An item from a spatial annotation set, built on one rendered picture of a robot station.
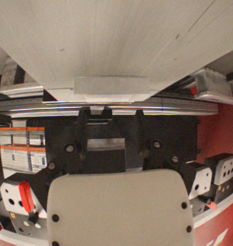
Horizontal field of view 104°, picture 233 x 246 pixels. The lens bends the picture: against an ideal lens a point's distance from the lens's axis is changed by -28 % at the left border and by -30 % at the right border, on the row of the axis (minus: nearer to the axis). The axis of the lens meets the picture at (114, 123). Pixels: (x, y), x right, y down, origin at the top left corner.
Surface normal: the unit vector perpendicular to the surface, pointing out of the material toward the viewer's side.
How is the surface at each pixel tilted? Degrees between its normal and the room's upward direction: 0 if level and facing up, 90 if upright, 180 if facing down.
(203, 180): 90
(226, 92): 90
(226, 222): 90
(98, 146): 90
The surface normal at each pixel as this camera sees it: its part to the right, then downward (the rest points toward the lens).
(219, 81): 0.17, -0.05
